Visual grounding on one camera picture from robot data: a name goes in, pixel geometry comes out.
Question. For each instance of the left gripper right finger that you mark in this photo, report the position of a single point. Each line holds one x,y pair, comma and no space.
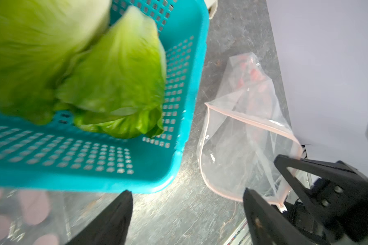
266,225

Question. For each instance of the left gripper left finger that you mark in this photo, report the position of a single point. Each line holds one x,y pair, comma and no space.
111,226

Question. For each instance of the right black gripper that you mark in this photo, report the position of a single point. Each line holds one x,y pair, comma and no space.
335,194

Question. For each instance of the clear pink-trim zipper bag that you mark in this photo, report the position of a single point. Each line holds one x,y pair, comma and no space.
244,131

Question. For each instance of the green chinese cabbage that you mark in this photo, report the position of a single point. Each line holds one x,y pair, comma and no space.
118,86
39,41

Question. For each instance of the clear pink-dotted zipper bag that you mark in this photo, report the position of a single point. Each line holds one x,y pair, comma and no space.
33,217

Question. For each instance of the teal plastic basket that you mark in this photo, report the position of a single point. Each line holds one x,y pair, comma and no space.
61,156

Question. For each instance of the potted green plant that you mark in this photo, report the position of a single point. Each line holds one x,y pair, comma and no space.
212,6

